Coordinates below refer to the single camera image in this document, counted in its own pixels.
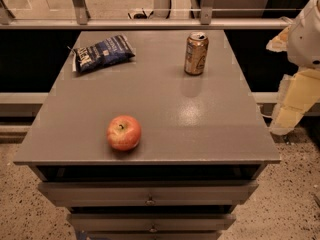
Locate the middle grey drawer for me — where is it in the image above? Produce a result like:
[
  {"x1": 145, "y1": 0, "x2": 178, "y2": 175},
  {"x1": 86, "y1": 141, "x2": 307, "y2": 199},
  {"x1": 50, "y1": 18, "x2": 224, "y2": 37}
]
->
[{"x1": 68, "y1": 213, "x2": 235, "y2": 233}]

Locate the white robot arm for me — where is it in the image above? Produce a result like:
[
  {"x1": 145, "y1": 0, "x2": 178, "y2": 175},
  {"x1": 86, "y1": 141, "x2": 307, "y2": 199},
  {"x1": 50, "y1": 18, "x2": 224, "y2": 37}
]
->
[{"x1": 266, "y1": 0, "x2": 320, "y2": 135}]

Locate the blue chip bag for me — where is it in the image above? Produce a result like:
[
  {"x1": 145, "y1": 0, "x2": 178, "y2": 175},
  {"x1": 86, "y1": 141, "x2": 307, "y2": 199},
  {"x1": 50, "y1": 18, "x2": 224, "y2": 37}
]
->
[{"x1": 72, "y1": 35, "x2": 135, "y2": 73}]

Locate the red apple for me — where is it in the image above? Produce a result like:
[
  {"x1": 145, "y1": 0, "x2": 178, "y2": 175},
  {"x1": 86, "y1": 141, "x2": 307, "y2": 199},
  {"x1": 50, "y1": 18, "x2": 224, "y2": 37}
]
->
[{"x1": 106, "y1": 115, "x2": 142, "y2": 151}]

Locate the top grey drawer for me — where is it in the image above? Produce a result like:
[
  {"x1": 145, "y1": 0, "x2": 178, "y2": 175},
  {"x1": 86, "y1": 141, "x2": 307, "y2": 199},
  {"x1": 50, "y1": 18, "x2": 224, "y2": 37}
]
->
[{"x1": 38, "y1": 180, "x2": 258, "y2": 207}]

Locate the grey drawer cabinet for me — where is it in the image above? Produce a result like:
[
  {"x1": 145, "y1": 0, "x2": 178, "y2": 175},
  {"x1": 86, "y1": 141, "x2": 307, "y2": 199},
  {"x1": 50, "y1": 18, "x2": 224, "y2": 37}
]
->
[{"x1": 15, "y1": 31, "x2": 280, "y2": 240}]

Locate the top drawer metal knob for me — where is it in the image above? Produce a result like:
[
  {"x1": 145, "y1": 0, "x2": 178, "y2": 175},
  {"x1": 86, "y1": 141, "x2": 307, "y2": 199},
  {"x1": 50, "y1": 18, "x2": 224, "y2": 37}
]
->
[{"x1": 145, "y1": 197, "x2": 156, "y2": 206}]

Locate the orange soda can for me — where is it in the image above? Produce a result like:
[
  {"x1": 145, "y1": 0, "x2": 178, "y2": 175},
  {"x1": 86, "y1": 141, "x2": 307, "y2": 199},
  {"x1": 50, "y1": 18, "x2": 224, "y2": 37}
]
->
[{"x1": 184, "y1": 31, "x2": 209, "y2": 75}]

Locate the drawer metal knob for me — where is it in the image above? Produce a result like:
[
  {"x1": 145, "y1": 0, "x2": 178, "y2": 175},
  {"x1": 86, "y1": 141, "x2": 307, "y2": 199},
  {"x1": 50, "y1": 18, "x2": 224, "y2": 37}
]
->
[
  {"x1": 149, "y1": 226, "x2": 158, "y2": 233},
  {"x1": 145, "y1": 197, "x2": 156, "y2": 206}
]

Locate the grey drawer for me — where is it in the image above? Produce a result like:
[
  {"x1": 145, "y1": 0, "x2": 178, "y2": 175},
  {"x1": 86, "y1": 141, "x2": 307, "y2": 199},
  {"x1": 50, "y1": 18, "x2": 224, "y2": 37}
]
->
[
  {"x1": 38, "y1": 180, "x2": 258, "y2": 207},
  {"x1": 68, "y1": 213, "x2": 235, "y2": 233}
]

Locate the grey metal railing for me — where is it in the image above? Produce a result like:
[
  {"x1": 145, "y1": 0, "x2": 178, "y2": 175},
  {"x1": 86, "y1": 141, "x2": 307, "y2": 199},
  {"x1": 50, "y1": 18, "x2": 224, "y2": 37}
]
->
[{"x1": 0, "y1": 0, "x2": 308, "y2": 30}]

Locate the middle drawer metal knob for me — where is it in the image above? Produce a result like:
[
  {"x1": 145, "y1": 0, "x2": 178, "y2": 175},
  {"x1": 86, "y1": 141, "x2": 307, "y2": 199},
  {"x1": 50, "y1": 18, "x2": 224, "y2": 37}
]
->
[{"x1": 149, "y1": 226, "x2": 158, "y2": 233}]

